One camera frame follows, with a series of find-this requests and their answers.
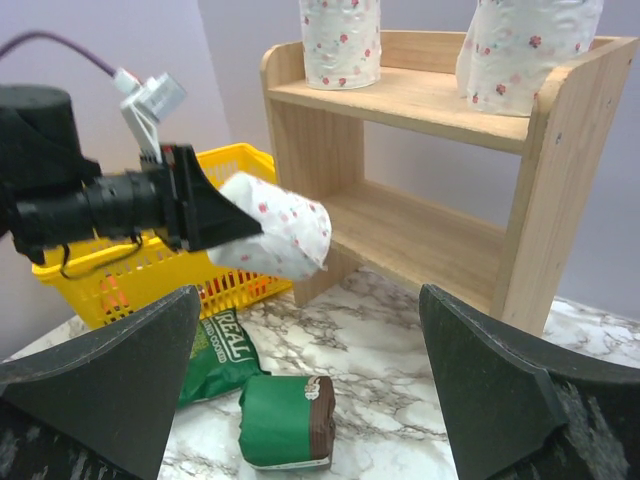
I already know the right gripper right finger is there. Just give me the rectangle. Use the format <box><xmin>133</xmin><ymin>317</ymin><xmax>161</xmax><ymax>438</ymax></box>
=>
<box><xmin>419</xmin><ymin>284</ymin><xmax>639</xmax><ymax>479</ymax></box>

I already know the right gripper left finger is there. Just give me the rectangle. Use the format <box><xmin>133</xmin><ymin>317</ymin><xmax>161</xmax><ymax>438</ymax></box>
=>
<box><xmin>1</xmin><ymin>286</ymin><xmax>200</xmax><ymax>479</ymax></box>

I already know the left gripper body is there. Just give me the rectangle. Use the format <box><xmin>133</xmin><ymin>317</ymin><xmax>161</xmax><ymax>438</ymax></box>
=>
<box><xmin>139</xmin><ymin>144</ymin><xmax>194</xmax><ymax>250</ymax></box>

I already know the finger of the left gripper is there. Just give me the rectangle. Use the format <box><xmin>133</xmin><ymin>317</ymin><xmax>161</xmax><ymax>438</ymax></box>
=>
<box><xmin>187</xmin><ymin>149</ymin><xmax>263</xmax><ymax>250</ymax></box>

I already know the floral paper towel roll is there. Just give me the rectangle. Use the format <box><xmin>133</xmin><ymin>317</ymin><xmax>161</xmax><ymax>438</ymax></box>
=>
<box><xmin>455</xmin><ymin>0</ymin><xmax>604</xmax><ymax>117</ymax></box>
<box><xmin>299</xmin><ymin>0</ymin><xmax>382</xmax><ymax>90</ymax></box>
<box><xmin>207</xmin><ymin>172</ymin><xmax>332</xmax><ymax>281</ymax></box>

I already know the green roll brown end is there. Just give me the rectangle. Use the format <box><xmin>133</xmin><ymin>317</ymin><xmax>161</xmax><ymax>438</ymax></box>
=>
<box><xmin>238</xmin><ymin>375</ymin><xmax>336</xmax><ymax>471</ymax></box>

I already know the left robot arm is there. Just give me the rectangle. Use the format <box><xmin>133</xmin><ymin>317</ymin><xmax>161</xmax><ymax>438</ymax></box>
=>
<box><xmin>1</xmin><ymin>84</ymin><xmax>262</xmax><ymax>265</ymax></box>

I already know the wooden two-tier shelf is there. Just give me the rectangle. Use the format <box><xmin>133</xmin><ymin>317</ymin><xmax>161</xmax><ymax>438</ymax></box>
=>
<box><xmin>261</xmin><ymin>30</ymin><xmax>639</xmax><ymax>335</ymax></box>

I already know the yellow plastic shopping basket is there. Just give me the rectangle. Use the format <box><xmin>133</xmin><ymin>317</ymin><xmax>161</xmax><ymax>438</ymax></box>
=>
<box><xmin>30</xmin><ymin>142</ymin><xmax>294</xmax><ymax>330</ymax></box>

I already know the green chip bag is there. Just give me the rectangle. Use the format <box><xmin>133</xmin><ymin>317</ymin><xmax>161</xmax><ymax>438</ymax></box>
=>
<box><xmin>178</xmin><ymin>307</ymin><xmax>270</xmax><ymax>408</ymax></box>

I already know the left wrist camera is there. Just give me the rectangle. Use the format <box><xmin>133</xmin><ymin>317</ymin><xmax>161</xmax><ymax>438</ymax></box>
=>
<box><xmin>113</xmin><ymin>68</ymin><xmax>186</xmax><ymax>163</ymax></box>

